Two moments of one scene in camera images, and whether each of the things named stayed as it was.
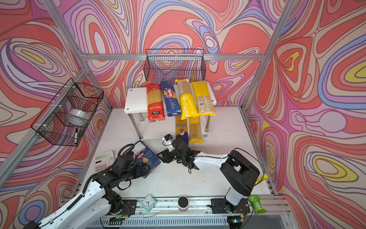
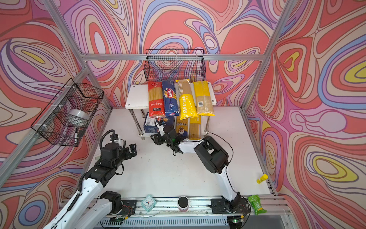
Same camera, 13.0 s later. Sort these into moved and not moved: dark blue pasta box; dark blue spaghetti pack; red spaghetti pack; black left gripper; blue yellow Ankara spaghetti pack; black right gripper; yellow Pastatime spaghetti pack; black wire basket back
Moved: black left gripper; black right gripper; dark blue pasta box
Not moved: red spaghetti pack; black wire basket back; yellow Pastatime spaghetti pack; blue yellow Ankara spaghetti pack; dark blue spaghetti pack
